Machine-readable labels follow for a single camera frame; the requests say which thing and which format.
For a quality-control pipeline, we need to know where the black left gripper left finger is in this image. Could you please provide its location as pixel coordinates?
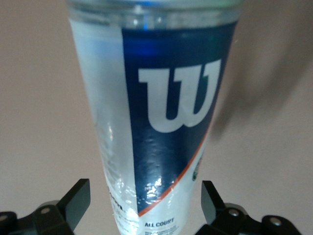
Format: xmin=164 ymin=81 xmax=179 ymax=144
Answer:
xmin=0 ymin=178 xmax=91 ymax=235

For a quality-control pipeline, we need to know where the clear blue-label tennis ball can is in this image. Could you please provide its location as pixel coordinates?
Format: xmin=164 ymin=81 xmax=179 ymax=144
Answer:
xmin=65 ymin=0 xmax=245 ymax=235

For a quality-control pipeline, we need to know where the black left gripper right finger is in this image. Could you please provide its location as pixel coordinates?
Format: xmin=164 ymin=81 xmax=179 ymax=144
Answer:
xmin=197 ymin=180 xmax=300 ymax=235

